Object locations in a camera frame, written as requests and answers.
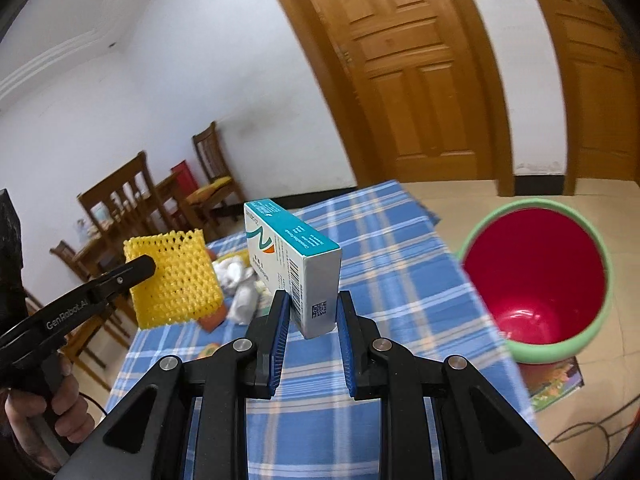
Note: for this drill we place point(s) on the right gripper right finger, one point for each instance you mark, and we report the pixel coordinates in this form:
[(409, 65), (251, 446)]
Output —
[(356, 333)]

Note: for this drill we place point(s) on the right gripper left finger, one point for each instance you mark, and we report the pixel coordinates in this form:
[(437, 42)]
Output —
[(268, 334)]

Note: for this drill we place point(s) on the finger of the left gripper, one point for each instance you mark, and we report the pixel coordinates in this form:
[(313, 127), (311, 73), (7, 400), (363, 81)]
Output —
[(118, 281)]

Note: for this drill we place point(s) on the white tissue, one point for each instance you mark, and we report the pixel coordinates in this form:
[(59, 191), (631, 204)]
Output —
[(237, 281)]

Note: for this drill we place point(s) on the yellow foam fruit net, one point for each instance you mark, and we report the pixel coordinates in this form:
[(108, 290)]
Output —
[(183, 286)]

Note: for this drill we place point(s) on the white teal medicine box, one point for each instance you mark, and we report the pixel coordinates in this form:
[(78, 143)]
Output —
[(289, 254)]

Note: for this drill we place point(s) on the orange snack wrapper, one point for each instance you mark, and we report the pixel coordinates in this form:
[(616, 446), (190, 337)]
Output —
[(211, 321)]

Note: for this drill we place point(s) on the red green trash bin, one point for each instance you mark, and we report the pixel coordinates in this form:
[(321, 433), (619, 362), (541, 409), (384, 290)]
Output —
[(544, 275)]

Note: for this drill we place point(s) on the wooden dining table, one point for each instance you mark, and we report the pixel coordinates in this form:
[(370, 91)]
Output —
[(97, 255)]

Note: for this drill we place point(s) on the low wooden chair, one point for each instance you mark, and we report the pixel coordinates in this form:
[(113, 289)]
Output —
[(76, 345)]

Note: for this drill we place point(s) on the near wooden chair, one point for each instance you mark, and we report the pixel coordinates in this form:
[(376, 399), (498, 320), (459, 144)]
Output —
[(127, 204)]

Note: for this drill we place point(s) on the blue plaid tablecloth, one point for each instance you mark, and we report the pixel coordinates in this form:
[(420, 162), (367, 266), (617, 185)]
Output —
[(402, 276)]

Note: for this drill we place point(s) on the red chair behind table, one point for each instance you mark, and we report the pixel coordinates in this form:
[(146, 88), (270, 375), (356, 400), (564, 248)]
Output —
[(186, 181)]

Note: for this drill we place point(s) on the far wooden chair with cushion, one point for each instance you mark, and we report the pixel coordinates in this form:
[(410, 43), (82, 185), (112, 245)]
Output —
[(222, 190)]

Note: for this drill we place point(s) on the colourful floor mat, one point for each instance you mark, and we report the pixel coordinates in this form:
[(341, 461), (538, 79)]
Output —
[(549, 383)]

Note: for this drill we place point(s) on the near wooden door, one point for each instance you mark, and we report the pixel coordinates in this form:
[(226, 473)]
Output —
[(412, 85)]

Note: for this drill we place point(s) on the wooden door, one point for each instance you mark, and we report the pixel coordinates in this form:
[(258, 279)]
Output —
[(412, 85), (600, 83)]

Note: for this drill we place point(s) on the far wooden door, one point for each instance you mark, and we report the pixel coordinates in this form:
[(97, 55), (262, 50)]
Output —
[(600, 83)]

